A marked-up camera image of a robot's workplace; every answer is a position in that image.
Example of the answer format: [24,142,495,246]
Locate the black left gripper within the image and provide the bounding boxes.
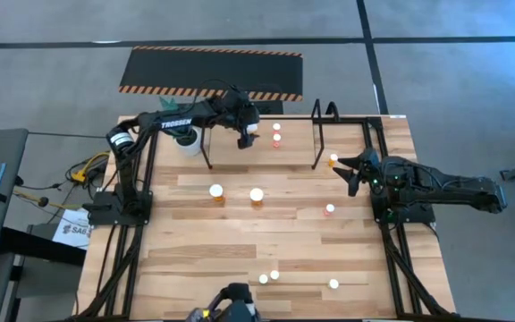
[220,86,261,150]

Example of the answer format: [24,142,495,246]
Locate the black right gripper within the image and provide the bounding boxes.
[332,148,389,199]

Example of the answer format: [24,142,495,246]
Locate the black flat box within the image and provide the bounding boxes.
[201,100,284,116]

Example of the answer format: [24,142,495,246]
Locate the white plant pot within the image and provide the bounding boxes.
[174,127,204,157]

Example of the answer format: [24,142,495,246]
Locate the green snake plant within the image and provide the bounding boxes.
[157,96,200,138]

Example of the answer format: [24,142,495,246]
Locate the black hazard-striped floor mat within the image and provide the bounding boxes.
[117,44,305,103]

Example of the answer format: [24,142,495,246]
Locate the white printed paper sheet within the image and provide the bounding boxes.
[51,208,93,250]

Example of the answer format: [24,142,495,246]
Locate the black furniture panel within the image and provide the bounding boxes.
[0,225,88,269]

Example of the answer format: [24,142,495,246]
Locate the wooden shelf black metal frame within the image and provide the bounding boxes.
[198,97,342,172]

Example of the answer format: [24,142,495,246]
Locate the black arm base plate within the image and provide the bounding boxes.
[82,191,154,226]
[371,196,436,225]

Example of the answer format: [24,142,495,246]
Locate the yellow cable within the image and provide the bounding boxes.
[70,150,112,183]

